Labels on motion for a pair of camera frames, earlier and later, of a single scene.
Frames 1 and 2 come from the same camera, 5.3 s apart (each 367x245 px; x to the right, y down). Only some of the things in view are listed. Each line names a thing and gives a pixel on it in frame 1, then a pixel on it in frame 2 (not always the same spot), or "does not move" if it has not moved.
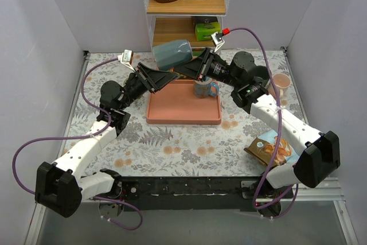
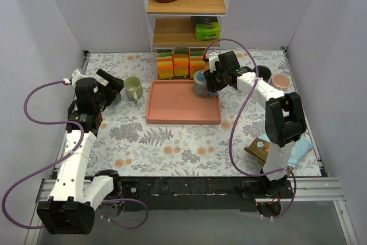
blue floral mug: [207, 88] does not move
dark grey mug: [261, 76] does not move
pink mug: [281, 81] does not move
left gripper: [146, 77] → [107, 90]
